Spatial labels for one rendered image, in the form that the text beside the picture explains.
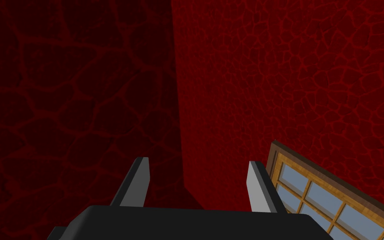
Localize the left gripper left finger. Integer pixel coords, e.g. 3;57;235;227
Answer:
110;157;151;208

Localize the wooden framed window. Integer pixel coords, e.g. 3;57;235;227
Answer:
266;140;384;240

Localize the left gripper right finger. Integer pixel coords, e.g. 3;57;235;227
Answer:
246;160;288;214

